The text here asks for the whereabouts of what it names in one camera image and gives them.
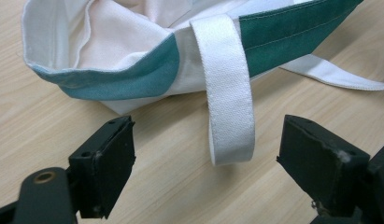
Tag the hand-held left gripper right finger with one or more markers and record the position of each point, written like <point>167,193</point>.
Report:
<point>320,165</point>

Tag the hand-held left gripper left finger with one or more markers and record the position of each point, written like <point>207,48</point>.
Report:
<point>102,165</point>

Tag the white tote bag coloured shapes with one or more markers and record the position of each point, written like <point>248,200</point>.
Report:
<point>217,62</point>

